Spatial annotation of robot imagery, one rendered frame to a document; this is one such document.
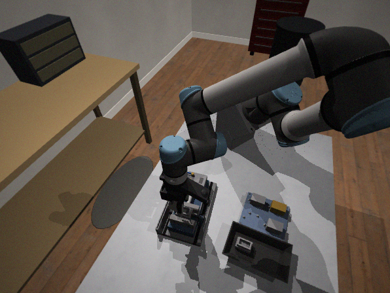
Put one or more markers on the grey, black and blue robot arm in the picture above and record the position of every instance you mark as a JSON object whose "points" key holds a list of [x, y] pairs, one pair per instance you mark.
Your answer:
{"points": [[357, 101]]}

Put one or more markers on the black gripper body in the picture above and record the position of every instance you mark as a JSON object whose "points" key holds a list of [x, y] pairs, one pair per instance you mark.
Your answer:
{"points": [[171, 193]]}

